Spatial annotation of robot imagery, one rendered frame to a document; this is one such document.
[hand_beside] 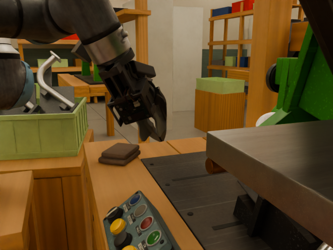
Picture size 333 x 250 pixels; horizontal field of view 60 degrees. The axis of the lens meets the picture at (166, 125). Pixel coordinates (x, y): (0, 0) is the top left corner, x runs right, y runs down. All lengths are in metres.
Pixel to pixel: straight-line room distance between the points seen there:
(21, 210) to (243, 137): 0.60
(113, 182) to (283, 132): 0.50
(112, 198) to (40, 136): 0.63
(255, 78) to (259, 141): 0.91
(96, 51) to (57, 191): 0.71
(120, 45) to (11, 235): 0.41
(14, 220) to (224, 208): 0.42
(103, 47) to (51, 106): 0.93
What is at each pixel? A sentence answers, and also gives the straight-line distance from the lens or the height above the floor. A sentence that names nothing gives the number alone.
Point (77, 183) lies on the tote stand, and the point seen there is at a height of 0.73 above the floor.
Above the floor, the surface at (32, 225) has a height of 0.71.
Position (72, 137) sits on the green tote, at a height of 0.87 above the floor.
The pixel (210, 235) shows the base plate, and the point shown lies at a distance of 0.50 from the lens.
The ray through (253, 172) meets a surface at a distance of 0.16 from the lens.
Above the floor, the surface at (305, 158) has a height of 1.13.
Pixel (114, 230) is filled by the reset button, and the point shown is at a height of 0.93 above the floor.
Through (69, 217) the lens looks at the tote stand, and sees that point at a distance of 1.17.
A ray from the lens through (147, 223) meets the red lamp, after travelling 0.42.
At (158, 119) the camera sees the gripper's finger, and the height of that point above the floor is 1.05.
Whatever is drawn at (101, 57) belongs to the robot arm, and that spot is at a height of 1.17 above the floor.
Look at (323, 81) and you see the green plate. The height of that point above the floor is 1.15.
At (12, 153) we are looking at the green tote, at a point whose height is 0.82.
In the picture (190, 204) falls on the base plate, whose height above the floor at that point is 0.90.
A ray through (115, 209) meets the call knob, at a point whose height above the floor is 0.94.
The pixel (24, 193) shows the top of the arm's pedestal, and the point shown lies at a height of 0.85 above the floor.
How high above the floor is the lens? 1.18
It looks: 14 degrees down
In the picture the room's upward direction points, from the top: straight up
